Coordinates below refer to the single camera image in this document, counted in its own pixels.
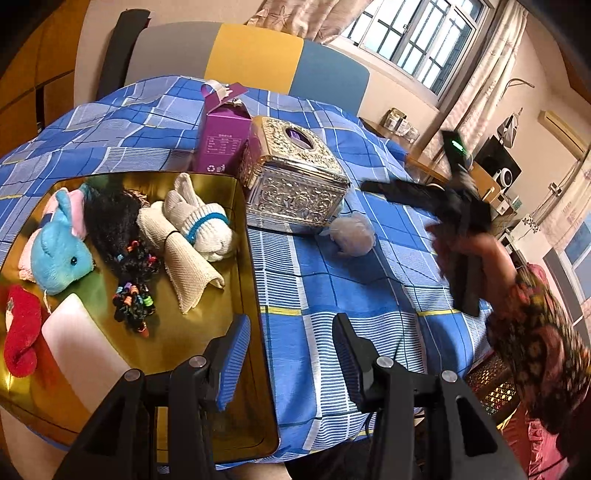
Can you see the grey yellow blue upholstered backrest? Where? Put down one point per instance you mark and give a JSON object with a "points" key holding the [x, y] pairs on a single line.
{"points": [[254, 53]]}

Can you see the pink ruffled cloth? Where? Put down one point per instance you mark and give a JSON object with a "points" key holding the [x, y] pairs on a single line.
{"points": [[531, 447]]}

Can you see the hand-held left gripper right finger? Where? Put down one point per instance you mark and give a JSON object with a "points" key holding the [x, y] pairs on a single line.
{"points": [[346, 355]]}

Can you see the white fluffy pompom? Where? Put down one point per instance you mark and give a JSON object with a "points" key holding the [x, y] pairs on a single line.
{"points": [[351, 233]]}

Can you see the white air conditioner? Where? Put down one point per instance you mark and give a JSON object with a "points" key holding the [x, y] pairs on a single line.
{"points": [[561, 131]]}

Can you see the black chair back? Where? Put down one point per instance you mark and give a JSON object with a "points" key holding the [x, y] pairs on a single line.
{"points": [[117, 55]]}

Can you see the brown woven basket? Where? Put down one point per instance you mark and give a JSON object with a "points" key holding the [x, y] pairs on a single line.
{"points": [[494, 390]]}

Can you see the glass door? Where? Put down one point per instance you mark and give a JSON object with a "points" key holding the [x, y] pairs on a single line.
{"points": [[579, 249]]}

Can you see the gold metal tray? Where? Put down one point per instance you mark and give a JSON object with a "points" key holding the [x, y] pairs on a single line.
{"points": [[221, 286]]}

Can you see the blue checked tablecloth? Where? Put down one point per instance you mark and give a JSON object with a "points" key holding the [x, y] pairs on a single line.
{"points": [[323, 286]]}

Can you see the black speaker box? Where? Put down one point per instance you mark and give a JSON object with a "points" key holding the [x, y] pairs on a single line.
{"points": [[496, 157]]}

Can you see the barred window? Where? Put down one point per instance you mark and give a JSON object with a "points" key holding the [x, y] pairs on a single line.
{"points": [[415, 37]]}

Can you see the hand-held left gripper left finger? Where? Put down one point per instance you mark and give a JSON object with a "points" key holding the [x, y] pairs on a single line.
{"points": [[233, 350]]}

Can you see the person's right hand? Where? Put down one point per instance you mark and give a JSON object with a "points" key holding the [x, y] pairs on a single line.
{"points": [[485, 251]]}

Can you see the wooden wardrobe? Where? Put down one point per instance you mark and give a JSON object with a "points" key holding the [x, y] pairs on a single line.
{"points": [[32, 69]]}

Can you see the patterned beige curtain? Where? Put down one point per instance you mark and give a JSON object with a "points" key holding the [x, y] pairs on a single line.
{"points": [[304, 18], [489, 55]]}

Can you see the beige tied cloth pouch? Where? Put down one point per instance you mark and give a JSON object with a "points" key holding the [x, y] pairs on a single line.
{"points": [[184, 258]]}

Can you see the white sock rabbit plush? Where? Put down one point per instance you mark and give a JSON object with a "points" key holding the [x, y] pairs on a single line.
{"points": [[207, 226]]}

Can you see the wooden desk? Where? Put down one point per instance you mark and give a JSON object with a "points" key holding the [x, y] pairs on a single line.
{"points": [[425, 164]]}

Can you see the black hairpiece with coloured ties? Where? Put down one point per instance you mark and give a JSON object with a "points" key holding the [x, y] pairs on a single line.
{"points": [[115, 221]]}

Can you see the foil snack packets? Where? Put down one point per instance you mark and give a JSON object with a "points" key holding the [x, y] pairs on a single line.
{"points": [[399, 124]]}

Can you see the white round speaker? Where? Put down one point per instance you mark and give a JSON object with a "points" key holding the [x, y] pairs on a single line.
{"points": [[504, 177]]}

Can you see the red plush doll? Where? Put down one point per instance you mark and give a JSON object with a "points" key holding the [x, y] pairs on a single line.
{"points": [[23, 323]]}

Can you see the purple carton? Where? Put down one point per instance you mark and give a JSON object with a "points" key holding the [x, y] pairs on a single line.
{"points": [[221, 138]]}

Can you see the silver ornate tissue box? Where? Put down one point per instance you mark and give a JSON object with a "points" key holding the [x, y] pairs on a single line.
{"points": [[295, 180]]}

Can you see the grey steam iron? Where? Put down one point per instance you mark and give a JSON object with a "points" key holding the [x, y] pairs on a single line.
{"points": [[510, 129]]}

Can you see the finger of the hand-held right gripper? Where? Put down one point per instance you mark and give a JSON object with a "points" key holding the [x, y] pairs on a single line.
{"points": [[401, 191]]}

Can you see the blue pink plush toy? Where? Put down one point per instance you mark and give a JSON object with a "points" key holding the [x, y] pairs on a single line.
{"points": [[60, 258]]}

